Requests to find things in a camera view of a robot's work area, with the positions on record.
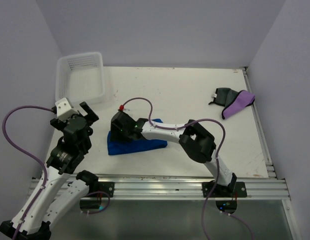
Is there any aluminium mounting rail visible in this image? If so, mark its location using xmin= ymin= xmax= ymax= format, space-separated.
xmin=27 ymin=174 xmax=288 ymax=201

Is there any purple towel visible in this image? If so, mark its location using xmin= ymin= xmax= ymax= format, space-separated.
xmin=221 ymin=90 xmax=255 ymax=120

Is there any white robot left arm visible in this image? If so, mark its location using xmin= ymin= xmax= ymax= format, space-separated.
xmin=0 ymin=98 xmax=99 ymax=240

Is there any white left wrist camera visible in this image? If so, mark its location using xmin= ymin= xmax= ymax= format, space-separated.
xmin=55 ymin=97 xmax=77 ymax=122

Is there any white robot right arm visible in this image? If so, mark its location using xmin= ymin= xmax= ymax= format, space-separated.
xmin=110 ymin=111 xmax=237 ymax=197

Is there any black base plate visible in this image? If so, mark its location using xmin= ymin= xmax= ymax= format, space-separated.
xmin=201 ymin=181 xmax=248 ymax=198
xmin=89 ymin=181 xmax=115 ymax=198

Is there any grey towel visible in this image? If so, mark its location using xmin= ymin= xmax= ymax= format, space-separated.
xmin=208 ymin=87 xmax=238 ymax=107

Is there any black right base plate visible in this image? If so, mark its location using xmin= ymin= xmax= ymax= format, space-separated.
xmin=201 ymin=181 xmax=248 ymax=198

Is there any blue towel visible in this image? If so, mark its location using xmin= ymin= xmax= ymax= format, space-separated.
xmin=107 ymin=120 xmax=168 ymax=156

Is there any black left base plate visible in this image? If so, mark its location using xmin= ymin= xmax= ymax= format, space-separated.
xmin=89 ymin=181 xmax=115 ymax=198

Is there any white plastic basket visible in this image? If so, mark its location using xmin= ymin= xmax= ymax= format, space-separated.
xmin=55 ymin=52 xmax=106 ymax=105

